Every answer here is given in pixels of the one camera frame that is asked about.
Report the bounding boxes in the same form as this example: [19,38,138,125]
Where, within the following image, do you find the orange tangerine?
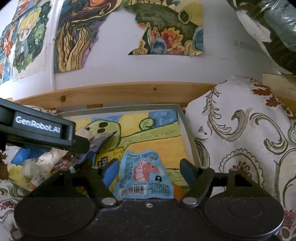
[172,182,185,201]

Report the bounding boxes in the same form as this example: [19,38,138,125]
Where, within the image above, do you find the light blue snack packet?
[113,150,174,200]

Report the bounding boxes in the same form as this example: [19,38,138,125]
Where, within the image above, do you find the white rice cracker pack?
[23,148,68,187]

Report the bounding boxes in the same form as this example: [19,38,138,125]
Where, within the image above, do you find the yellow snack packet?
[93,147,125,168]

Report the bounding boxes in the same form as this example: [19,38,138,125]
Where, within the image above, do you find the blue clear snack bag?
[70,128,117,170]

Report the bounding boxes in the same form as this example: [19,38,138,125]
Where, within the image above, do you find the red black snack packet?
[51,159,70,173]

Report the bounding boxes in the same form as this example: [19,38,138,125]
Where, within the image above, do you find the grey tray with painting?
[6,103,203,200]

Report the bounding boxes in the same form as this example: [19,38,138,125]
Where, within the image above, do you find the floral white bedsheet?
[1,76,295,240]

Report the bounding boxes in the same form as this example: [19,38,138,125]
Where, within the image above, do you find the anime girl poster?
[1,21,16,84]

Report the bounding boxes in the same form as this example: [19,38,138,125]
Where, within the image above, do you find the blond child poster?
[12,1,54,81]

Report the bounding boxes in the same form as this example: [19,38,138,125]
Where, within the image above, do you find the swirly colourful painting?
[54,0,121,73]

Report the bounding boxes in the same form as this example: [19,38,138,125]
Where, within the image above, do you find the landscape flower painting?
[123,1,204,56]

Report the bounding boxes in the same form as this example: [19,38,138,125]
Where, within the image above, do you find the bag of clothes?
[228,1,295,75]

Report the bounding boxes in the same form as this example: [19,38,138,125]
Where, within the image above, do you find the wooden bed frame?
[6,74,296,112]

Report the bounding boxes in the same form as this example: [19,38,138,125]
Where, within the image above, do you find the white wall pipe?
[49,1,59,92]

